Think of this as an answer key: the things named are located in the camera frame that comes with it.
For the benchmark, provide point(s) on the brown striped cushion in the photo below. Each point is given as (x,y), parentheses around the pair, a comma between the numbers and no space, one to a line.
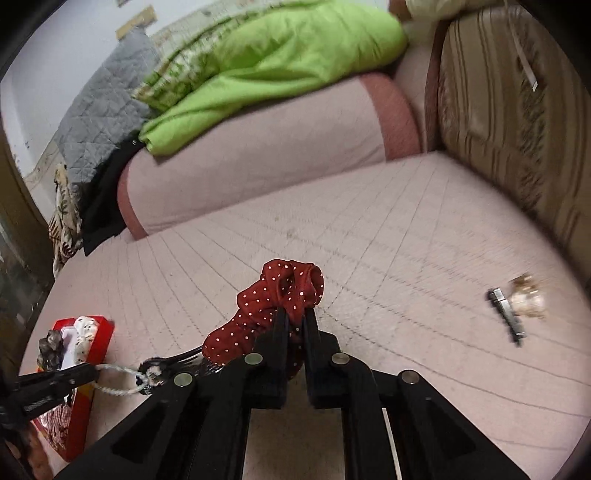
(517,115)

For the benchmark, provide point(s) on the floral patterned cloth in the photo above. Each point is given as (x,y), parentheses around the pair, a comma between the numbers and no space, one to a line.
(64,217)

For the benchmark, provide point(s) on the pink bolster cushion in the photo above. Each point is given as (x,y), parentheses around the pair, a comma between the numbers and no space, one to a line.
(277,152)

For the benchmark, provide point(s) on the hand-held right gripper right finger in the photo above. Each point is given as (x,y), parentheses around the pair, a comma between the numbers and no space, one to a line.
(313,339)

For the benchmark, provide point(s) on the grey quilted blanket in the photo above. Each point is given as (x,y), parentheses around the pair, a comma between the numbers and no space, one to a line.
(101,110)

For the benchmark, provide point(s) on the pink quilted sofa seat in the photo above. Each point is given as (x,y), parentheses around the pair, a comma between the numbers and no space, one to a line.
(415,221)

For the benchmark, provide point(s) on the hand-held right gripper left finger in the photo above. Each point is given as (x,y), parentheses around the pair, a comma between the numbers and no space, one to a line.
(277,334)

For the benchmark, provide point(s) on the dark mesh hair accessory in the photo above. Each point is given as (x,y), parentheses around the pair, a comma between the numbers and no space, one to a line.
(50,346)

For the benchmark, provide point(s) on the green blanket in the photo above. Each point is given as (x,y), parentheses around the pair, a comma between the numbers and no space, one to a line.
(277,60)

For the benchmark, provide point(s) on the white cherry print scrunchie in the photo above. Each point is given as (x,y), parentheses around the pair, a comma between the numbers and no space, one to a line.
(85,337)

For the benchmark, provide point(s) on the hair clip with beige bow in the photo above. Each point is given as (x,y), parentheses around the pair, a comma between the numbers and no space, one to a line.
(519,302)

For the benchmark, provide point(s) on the white ribbon strip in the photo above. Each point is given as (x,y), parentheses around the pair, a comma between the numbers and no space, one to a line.
(524,50)

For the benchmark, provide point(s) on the red polka dot scrunchie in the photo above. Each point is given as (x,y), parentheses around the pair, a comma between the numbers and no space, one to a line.
(258,300)

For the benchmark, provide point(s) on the red tray with white inside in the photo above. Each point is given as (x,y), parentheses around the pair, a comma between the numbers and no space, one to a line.
(94,350)

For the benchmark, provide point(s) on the black cloth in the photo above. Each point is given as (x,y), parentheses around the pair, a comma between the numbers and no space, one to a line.
(108,198)

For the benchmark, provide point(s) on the black rhinestone bow hair clip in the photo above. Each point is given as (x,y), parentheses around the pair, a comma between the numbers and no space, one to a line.
(153,370)

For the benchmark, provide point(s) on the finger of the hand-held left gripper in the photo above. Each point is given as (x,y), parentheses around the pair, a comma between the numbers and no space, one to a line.
(51,385)

